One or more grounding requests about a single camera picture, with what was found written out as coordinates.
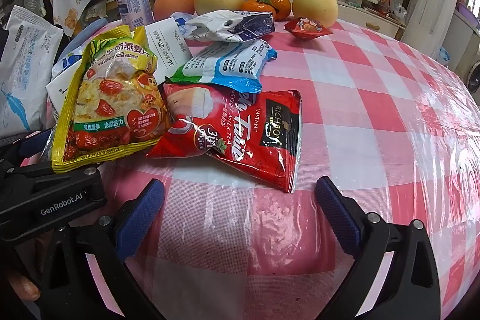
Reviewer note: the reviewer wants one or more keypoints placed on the orange tangerine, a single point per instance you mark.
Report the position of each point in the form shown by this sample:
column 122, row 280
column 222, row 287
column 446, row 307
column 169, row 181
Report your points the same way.
column 255, row 7
column 280, row 5

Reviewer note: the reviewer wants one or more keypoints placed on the small red snack packet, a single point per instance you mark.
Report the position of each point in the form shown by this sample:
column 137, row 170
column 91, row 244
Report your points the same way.
column 307, row 28

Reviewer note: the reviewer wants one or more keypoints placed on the blue green white packet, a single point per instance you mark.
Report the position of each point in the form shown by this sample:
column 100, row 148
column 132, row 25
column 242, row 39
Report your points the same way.
column 228, row 61

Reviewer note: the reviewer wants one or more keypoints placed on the person's left hand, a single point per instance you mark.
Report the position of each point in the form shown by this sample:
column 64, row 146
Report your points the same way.
column 23, row 287

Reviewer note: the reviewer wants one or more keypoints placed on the white feather print wipes packet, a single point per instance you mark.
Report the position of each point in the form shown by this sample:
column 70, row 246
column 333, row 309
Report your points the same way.
column 26, row 72

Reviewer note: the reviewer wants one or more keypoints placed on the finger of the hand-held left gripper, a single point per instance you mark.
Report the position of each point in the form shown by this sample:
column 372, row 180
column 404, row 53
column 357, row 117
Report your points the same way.
column 32, row 143

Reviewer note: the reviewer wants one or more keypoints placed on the white navy packet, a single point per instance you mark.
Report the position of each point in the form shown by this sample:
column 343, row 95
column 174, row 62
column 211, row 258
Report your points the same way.
column 225, row 25

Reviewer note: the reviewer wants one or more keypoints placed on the yellow oat cereal packet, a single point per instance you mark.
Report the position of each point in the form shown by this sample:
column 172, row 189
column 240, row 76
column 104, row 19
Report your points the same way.
column 112, row 98

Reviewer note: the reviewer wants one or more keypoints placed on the white paper box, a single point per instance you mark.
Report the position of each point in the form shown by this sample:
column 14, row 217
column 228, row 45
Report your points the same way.
column 168, row 46

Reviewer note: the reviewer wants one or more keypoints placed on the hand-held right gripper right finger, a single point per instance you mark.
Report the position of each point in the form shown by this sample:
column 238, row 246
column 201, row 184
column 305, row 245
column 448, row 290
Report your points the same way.
column 337, row 218

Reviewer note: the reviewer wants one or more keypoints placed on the pink checked tablecloth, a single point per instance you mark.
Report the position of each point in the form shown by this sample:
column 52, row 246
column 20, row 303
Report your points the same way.
column 356, row 110

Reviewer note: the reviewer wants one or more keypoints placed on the red milk tea packet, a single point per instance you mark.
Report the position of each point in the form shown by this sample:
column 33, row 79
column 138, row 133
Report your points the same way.
column 240, row 140

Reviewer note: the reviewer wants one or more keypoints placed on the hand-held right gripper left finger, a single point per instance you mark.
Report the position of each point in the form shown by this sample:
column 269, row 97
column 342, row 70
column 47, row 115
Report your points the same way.
column 139, row 220

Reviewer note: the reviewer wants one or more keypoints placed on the red apple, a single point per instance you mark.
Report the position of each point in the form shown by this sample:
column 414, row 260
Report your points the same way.
column 173, row 3

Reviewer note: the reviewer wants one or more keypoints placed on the yellow pear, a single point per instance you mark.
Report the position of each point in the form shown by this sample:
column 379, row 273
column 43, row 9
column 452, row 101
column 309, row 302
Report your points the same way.
column 315, row 5

